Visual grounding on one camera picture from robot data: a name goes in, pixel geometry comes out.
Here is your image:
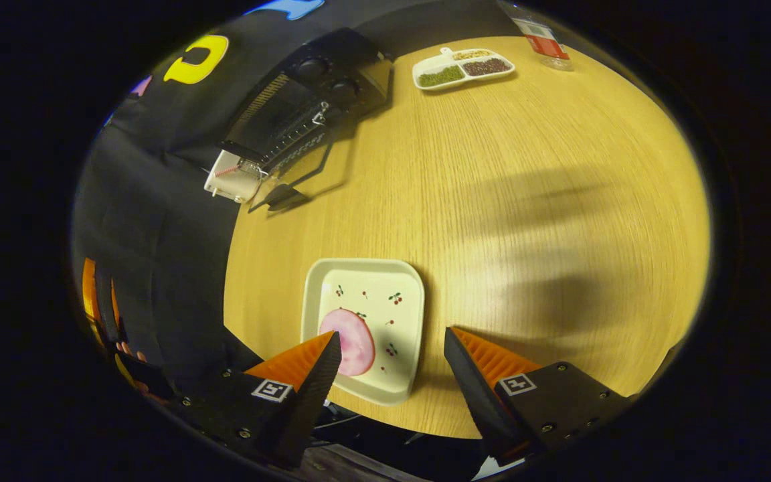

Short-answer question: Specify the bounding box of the white toaster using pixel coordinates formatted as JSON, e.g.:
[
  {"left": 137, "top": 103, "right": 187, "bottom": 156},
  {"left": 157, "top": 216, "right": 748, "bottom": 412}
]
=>
[{"left": 203, "top": 149, "right": 269, "bottom": 204}]

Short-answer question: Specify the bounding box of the pile of green mung beans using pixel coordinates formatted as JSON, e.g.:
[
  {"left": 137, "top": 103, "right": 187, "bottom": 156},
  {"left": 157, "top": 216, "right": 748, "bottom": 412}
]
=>
[{"left": 418, "top": 65, "right": 466, "bottom": 88}]

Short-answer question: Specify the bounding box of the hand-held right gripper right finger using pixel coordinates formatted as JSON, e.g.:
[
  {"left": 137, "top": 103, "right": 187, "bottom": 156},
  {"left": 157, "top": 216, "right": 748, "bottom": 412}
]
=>
[{"left": 444, "top": 326, "right": 630, "bottom": 466}]

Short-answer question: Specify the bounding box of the black electric oven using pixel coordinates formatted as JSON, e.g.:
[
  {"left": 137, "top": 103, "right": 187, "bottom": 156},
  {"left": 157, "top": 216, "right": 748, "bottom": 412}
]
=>
[{"left": 215, "top": 27, "right": 394, "bottom": 215}]

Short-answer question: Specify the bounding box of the clear ribbed glass cup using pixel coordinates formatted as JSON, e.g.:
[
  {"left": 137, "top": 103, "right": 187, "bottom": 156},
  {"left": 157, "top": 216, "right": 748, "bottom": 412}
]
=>
[{"left": 228, "top": 161, "right": 269, "bottom": 202}]

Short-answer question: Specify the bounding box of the black backdrop cloth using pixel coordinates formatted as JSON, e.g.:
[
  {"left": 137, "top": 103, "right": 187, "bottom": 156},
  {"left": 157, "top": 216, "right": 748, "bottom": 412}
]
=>
[{"left": 71, "top": 0, "right": 513, "bottom": 376}]

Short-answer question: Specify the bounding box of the white divided dish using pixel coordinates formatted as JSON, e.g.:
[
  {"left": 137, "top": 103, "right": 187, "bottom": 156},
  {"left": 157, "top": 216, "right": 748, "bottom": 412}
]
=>
[{"left": 412, "top": 47, "right": 517, "bottom": 91}]

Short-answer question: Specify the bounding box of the pile of red beans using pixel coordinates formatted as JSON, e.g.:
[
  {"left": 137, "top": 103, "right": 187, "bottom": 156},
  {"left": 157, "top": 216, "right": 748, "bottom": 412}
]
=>
[{"left": 460, "top": 58, "right": 513, "bottom": 76}]

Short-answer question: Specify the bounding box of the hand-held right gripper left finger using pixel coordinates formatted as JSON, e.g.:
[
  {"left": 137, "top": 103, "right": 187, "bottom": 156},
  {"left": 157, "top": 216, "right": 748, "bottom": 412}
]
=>
[{"left": 175, "top": 330, "right": 343, "bottom": 469}]

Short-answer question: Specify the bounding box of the white cherry print plate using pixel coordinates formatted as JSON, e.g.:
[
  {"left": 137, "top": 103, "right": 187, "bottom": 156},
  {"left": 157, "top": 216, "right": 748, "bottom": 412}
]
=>
[{"left": 301, "top": 258, "right": 425, "bottom": 406}]

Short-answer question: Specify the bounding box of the clear plastic water bottle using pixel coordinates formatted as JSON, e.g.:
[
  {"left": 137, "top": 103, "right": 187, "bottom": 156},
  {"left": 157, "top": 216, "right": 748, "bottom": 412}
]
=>
[{"left": 498, "top": 0, "right": 575, "bottom": 72}]

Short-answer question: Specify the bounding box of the pink ham slice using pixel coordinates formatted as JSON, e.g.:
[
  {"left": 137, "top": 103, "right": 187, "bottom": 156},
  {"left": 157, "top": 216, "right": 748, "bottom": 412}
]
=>
[{"left": 319, "top": 308, "right": 376, "bottom": 377}]

